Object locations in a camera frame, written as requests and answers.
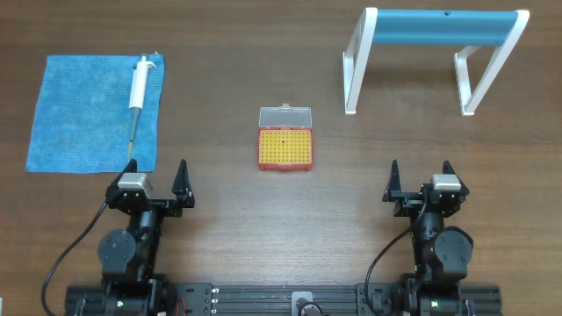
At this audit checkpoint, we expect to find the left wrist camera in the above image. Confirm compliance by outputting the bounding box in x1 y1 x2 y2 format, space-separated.
117 172 154 198

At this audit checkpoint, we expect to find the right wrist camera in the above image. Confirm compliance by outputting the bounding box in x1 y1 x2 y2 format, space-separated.
430 173 463 192

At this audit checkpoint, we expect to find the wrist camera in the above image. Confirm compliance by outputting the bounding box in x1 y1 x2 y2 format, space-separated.
117 172 154 198
430 173 463 192

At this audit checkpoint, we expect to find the red and yellow tip box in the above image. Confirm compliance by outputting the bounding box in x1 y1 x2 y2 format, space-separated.
256 103 315 173

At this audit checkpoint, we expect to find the blue cloth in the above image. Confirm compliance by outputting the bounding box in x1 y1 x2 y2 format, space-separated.
25 52 166 175

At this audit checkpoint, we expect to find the mounting rail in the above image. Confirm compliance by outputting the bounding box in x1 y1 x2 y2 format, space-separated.
64 283 502 316

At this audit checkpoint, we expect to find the black cable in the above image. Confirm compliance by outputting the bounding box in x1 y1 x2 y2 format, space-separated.
40 200 110 316
364 199 428 316

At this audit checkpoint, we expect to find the white pipette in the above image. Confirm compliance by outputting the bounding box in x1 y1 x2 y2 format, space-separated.
126 52 158 164

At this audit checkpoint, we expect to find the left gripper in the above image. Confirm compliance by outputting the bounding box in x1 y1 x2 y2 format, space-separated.
104 158 196 218

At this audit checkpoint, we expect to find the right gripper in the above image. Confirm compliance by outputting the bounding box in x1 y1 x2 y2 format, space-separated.
381 159 471 219

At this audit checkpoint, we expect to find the white and blue stand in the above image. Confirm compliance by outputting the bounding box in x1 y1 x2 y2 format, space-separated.
342 6 531 117

